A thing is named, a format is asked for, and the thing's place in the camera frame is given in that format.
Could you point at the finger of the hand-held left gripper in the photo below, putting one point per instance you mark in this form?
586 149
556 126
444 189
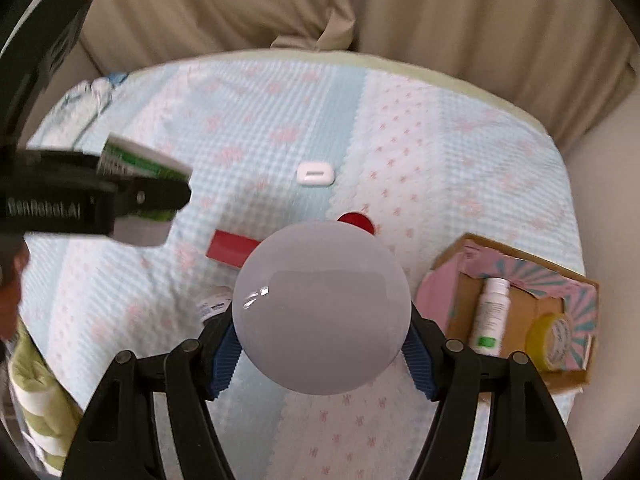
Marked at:
155 195
65 161

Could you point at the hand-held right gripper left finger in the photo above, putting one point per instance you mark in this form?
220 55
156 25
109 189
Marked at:
223 362

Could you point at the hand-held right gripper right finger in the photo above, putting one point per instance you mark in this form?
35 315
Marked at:
419 365

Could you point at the green and white tube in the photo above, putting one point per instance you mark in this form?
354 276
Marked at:
137 162

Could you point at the pink printed cardboard box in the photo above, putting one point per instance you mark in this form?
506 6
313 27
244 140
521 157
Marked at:
575 300

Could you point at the small white blue-labelled container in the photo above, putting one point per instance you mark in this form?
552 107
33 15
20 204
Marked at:
212 305

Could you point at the clear plastic bag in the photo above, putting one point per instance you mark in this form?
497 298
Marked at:
82 97

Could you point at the white bottle with green label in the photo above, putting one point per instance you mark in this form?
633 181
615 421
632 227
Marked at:
492 317

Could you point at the red box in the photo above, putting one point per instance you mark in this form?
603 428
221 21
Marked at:
231 248

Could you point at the yellow tape roll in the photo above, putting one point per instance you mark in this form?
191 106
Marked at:
542 340

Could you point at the red round cap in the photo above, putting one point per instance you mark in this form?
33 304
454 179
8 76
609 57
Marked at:
356 221

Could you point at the white earbuds case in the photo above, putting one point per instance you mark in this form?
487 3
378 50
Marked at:
315 173

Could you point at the green striped cloth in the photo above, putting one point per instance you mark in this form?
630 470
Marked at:
35 400

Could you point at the light blue printed blanket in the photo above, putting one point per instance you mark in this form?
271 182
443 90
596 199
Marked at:
400 150

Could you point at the pale green mattress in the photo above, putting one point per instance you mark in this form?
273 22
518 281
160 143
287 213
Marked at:
475 87

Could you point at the beige curtain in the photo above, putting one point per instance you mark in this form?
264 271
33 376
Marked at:
450 25

